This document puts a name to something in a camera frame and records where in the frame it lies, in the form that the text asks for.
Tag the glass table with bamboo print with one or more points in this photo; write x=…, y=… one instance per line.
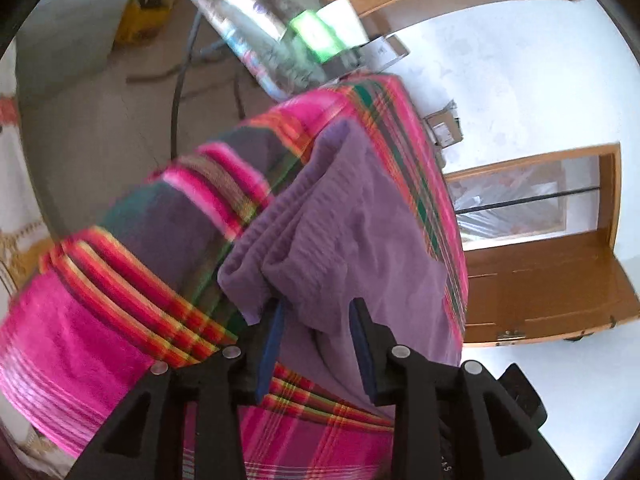
x=270, y=60

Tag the white embroidered cloth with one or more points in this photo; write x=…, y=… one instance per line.
x=20, y=185

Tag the transparent printed door curtain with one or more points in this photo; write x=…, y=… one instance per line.
x=510, y=200

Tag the green tissue pack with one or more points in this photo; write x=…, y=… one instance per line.
x=320, y=35

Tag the black table leg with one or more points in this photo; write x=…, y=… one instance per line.
x=175, y=110

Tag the metal door lock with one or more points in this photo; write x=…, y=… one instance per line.
x=510, y=335

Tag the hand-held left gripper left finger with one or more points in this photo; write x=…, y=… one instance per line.
x=270, y=352

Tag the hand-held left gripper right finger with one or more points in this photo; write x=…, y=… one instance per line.
x=362, y=352

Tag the white open carton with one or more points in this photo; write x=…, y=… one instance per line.
x=385, y=51

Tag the white cream tube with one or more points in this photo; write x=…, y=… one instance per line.
x=252, y=9

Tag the yellow mop bucket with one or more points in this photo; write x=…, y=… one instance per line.
x=145, y=17

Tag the brown cardboard box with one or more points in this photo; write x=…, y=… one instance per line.
x=445, y=127

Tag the purple fleece pants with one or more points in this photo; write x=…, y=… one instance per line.
x=360, y=230

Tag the pink green plaid bed sheet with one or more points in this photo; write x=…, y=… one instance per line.
x=125, y=310

